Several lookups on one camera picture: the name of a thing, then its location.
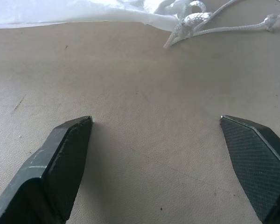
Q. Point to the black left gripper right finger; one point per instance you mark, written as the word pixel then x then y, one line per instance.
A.
pixel 254 168

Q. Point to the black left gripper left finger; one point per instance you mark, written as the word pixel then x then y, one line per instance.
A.
pixel 49 172

